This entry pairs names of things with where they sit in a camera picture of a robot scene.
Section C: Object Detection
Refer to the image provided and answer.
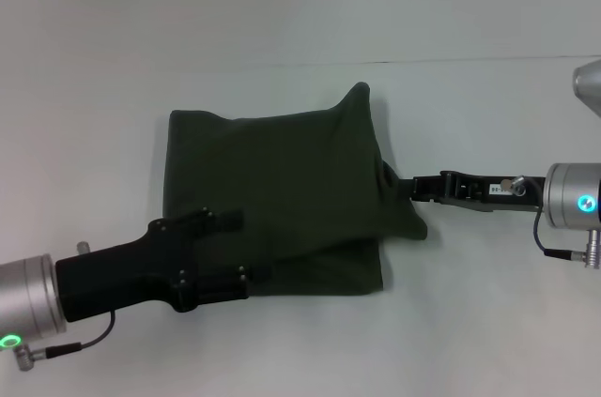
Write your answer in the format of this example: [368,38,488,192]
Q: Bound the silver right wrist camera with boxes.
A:
[572,56,601,119]

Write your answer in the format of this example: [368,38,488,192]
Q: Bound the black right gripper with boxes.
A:
[398,170,548,214]

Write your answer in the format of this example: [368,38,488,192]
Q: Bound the dark green shirt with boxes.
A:
[164,81,429,298]

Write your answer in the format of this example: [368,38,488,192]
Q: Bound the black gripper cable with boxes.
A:
[13,239,117,373]
[500,175,601,271]

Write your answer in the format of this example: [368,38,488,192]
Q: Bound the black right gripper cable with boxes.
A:
[500,175,601,271]

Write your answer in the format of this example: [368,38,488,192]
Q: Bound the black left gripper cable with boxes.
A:
[13,239,117,373]

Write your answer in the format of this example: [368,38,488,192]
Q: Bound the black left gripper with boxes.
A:
[54,208,274,324]

